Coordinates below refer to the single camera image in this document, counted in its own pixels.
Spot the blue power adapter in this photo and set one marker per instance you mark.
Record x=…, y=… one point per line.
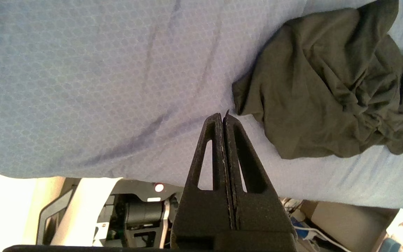
x=301, y=229

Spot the tan cardboard box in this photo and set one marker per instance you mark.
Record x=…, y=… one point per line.
x=352, y=224

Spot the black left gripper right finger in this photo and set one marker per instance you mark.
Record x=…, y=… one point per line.
x=257, y=213

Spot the grey blue box device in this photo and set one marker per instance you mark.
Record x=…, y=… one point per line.
x=388, y=245

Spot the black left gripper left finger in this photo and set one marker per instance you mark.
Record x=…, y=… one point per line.
x=205, y=217

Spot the white grey robot base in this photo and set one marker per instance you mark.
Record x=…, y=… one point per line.
x=82, y=210

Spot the black t-shirt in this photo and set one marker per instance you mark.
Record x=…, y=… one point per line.
x=327, y=87

